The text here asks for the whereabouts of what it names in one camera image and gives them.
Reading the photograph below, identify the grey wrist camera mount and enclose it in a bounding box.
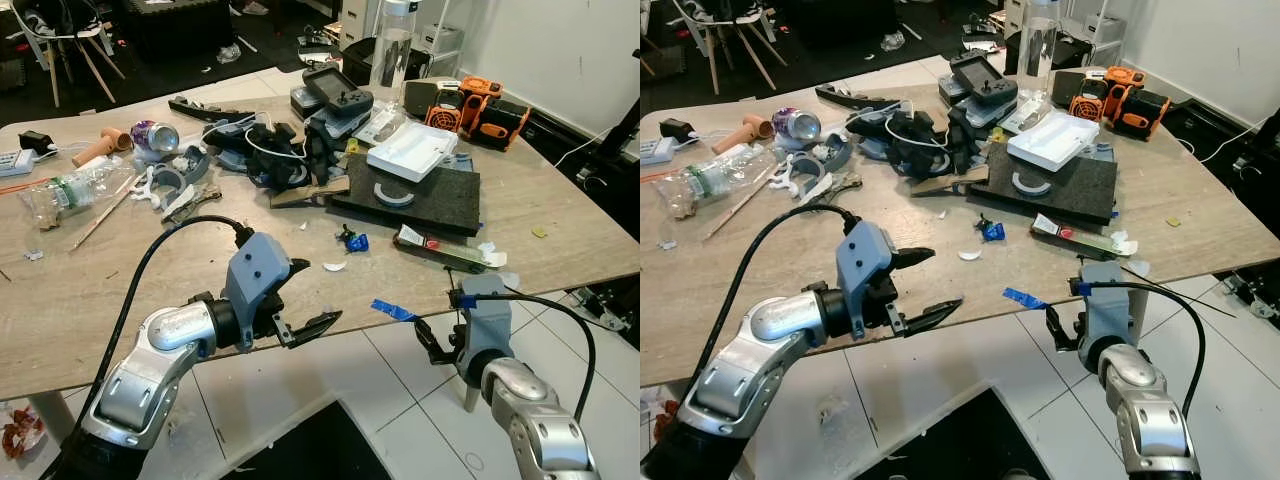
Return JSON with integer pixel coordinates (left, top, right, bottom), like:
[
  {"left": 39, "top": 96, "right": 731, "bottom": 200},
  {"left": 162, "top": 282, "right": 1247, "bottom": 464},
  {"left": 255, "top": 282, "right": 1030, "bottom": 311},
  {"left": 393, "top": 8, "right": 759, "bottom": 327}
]
[
  {"left": 838, "top": 220, "right": 898, "bottom": 336},
  {"left": 1080, "top": 262, "right": 1148, "bottom": 351},
  {"left": 222, "top": 232, "right": 294, "bottom": 348},
  {"left": 455, "top": 275, "right": 514, "bottom": 411}
]

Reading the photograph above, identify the dark grey foam mat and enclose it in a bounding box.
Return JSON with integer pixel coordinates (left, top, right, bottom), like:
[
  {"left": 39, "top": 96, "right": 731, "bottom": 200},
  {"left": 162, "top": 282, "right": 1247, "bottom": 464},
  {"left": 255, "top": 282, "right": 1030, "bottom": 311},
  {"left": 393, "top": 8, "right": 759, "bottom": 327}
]
[
  {"left": 968, "top": 140, "right": 1120, "bottom": 227},
  {"left": 331, "top": 150, "right": 483, "bottom": 239}
]

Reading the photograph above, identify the wooden legged chair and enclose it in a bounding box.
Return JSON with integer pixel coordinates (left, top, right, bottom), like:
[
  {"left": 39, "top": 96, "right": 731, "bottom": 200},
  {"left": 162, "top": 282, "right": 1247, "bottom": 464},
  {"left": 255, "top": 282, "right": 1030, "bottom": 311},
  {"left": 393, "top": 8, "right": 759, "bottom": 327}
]
[
  {"left": 668, "top": 0, "right": 793, "bottom": 97},
  {"left": 8, "top": 0, "right": 128, "bottom": 108}
]

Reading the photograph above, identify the orange black power tool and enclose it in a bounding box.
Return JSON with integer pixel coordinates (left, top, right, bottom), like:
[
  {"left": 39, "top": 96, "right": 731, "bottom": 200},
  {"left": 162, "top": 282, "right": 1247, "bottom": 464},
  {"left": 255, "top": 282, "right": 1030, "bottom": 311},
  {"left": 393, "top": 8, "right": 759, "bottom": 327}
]
[
  {"left": 1050, "top": 65, "right": 1173, "bottom": 140},
  {"left": 404, "top": 75, "right": 533, "bottom": 152}
]

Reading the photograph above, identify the black spare gripper assembly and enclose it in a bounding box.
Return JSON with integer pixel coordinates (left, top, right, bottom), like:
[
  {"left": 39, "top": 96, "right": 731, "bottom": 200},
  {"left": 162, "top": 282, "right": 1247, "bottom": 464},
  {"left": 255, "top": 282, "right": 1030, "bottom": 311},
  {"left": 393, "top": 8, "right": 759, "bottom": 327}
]
[
  {"left": 845, "top": 98, "right": 991, "bottom": 183},
  {"left": 204, "top": 108, "right": 349, "bottom": 193}
]

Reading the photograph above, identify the black handheld controller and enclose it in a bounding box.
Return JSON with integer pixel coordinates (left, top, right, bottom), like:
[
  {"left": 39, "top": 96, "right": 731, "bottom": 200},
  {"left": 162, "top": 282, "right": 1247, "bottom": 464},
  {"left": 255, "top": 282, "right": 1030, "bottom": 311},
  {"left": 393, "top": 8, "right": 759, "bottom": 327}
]
[
  {"left": 301, "top": 65, "right": 375, "bottom": 122},
  {"left": 947, "top": 54, "right": 1020, "bottom": 110}
]

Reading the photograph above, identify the white plastic tray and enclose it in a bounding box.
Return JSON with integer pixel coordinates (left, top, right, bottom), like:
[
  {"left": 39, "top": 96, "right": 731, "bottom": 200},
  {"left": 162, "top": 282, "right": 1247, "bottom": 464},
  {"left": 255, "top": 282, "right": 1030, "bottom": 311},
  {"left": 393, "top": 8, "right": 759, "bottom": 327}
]
[
  {"left": 365, "top": 120, "right": 460, "bottom": 184},
  {"left": 1004, "top": 109, "right": 1100, "bottom": 174}
]

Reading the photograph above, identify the black floor bin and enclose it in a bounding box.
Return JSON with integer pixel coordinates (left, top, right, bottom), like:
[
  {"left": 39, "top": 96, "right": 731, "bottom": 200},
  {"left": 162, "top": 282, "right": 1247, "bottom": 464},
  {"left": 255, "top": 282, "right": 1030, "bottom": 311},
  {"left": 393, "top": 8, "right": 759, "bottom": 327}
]
[{"left": 853, "top": 387, "right": 1053, "bottom": 480}]

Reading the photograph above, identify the light wooden table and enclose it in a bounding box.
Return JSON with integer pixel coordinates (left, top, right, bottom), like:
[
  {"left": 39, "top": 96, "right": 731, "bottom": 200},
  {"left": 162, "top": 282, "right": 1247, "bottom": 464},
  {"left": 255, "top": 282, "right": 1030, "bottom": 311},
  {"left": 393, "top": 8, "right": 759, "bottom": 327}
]
[
  {"left": 640, "top": 68, "right": 1280, "bottom": 391},
  {"left": 0, "top": 75, "right": 641, "bottom": 441}
]

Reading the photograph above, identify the red crumpled wrapper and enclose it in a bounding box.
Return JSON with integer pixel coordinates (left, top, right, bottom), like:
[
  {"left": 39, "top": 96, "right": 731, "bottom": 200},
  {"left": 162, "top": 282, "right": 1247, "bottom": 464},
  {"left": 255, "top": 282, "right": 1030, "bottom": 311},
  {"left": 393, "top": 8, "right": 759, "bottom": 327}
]
[
  {"left": 650, "top": 399, "right": 683, "bottom": 447},
  {"left": 0, "top": 404, "right": 47, "bottom": 462}
]

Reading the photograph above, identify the brown wooden wedge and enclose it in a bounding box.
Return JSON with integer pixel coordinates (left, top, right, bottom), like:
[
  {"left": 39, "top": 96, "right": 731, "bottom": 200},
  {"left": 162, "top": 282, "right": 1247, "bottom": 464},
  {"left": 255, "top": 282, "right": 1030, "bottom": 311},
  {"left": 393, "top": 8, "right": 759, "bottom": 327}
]
[
  {"left": 911, "top": 167, "right": 987, "bottom": 199},
  {"left": 269, "top": 177, "right": 352, "bottom": 210}
]

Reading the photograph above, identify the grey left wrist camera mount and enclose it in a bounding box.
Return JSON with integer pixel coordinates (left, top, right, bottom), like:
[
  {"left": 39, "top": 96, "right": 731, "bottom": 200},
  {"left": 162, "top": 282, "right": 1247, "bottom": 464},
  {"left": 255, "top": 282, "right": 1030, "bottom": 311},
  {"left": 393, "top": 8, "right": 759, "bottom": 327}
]
[
  {"left": 838, "top": 220, "right": 898, "bottom": 336},
  {"left": 222, "top": 232, "right": 294, "bottom": 348}
]

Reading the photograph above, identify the crushed clear plastic bottle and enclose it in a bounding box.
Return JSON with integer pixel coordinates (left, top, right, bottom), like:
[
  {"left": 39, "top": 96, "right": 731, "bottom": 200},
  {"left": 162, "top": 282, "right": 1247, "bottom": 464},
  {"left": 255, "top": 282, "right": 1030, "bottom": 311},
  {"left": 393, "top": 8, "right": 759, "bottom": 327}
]
[
  {"left": 654, "top": 148, "right": 783, "bottom": 218},
  {"left": 19, "top": 158, "right": 138, "bottom": 228}
]

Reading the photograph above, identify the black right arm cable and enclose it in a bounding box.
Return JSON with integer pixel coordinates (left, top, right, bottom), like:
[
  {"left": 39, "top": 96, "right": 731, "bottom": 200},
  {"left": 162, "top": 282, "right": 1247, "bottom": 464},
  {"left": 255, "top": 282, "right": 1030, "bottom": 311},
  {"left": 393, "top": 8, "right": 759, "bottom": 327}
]
[
  {"left": 1074, "top": 278, "right": 1209, "bottom": 419},
  {"left": 450, "top": 288, "right": 599, "bottom": 426}
]

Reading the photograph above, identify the white plastic bracket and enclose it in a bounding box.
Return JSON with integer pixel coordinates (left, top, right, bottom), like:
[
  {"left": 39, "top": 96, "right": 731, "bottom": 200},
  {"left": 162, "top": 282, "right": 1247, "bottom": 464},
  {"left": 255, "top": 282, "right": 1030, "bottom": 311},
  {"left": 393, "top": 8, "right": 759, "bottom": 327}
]
[
  {"left": 772, "top": 152, "right": 831, "bottom": 198},
  {"left": 129, "top": 164, "right": 188, "bottom": 208}
]

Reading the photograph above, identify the thin wooden stick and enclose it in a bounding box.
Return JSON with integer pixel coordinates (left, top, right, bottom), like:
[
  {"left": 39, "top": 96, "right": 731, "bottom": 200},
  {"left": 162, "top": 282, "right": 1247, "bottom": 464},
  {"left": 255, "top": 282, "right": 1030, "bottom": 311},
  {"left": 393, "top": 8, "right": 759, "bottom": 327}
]
[
  {"left": 68, "top": 180, "right": 138, "bottom": 252},
  {"left": 702, "top": 170, "right": 778, "bottom": 242}
]

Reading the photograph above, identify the flat black strip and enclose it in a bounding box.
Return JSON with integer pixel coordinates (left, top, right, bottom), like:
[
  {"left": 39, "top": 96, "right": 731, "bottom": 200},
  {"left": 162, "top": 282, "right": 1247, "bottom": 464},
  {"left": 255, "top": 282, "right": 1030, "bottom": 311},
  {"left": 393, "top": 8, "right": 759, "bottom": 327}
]
[
  {"left": 167, "top": 95, "right": 257, "bottom": 124},
  {"left": 814, "top": 84, "right": 902, "bottom": 114}
]

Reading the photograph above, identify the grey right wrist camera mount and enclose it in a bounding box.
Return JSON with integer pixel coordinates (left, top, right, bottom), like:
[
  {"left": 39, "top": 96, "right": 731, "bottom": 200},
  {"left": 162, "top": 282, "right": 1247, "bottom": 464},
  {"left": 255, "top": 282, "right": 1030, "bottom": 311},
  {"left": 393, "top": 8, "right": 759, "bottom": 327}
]
[
  {"left": 455, "top": 275, "right": 514, "bottom": 411},
  {"left": 1080, "top": 262, "right": 1148, "bottom": 351}
]

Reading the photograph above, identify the white toothpaste tube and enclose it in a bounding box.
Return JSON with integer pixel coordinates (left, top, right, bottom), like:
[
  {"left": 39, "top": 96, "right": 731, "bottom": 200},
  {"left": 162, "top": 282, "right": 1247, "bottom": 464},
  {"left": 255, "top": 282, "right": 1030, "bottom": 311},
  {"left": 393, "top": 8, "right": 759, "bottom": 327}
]
[
  {"left": 394, "top": 224, "right": 508, "bottom": 271},
  {"left": 1030, "top": 212, "right": 1139, "bottom": 259}
]

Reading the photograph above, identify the silver purple drink can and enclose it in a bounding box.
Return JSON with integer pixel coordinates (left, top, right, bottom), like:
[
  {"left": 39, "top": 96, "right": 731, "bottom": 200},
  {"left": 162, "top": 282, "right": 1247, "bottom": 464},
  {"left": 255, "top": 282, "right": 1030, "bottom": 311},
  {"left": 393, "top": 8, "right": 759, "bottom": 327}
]
[
  {"left": 130, "top": 119, "right": 182, "bottom": 157},
  {"left": 770, "top": 107, "right": 824, "bottom": 147}
]

